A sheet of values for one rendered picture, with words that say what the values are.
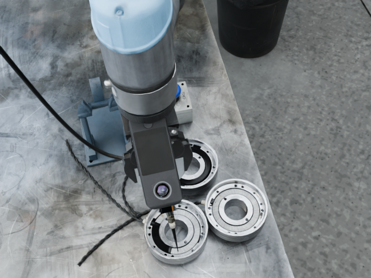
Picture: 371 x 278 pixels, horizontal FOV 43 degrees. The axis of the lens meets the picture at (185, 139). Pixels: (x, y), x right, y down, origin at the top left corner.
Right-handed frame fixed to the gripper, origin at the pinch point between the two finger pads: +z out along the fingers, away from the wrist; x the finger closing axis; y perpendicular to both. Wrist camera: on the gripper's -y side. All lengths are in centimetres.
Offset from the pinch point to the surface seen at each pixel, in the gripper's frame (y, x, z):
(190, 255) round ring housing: -8.3, -2.0, 9.2
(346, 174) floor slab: 36, -72, 93
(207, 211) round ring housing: -1.7, -6.5, 9.1
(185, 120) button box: 19.5, -8.1, 12.1
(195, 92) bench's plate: 26.6, -11.9, 13.2
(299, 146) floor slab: 52, -59, 93
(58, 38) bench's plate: 50, 14, 13
